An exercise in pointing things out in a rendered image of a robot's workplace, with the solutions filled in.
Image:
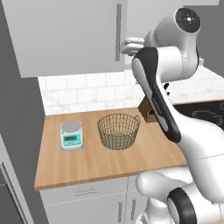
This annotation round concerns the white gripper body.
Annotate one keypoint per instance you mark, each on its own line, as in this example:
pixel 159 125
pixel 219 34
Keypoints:
pixel 130 46

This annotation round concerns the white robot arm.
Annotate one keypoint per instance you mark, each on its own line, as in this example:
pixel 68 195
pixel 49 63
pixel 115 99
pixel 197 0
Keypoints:
pixel 201 145

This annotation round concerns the grey base cabinet door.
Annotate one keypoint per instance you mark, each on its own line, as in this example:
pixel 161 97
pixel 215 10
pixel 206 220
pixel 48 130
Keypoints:
pixel 135 208
pixel 87 211

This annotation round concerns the brown knife block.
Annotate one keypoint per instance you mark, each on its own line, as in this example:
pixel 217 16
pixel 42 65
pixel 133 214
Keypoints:
pixel 145 110

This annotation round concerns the black hob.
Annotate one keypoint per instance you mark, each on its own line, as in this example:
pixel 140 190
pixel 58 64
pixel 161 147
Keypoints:
pixel 204 112

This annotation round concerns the white teal kitchen scale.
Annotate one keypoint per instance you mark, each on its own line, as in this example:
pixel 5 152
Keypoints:
pixel 71 136

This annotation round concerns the grey tall fridge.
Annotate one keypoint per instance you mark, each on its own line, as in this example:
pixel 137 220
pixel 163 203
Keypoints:
pixel 17 145

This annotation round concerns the grey drawer front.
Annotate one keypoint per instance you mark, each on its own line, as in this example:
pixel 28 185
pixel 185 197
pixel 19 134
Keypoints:
pixel 87 191

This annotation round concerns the grey wall cabinet door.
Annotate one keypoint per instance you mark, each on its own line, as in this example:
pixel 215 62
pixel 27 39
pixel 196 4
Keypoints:
pixel 64 35
pixel 148 17

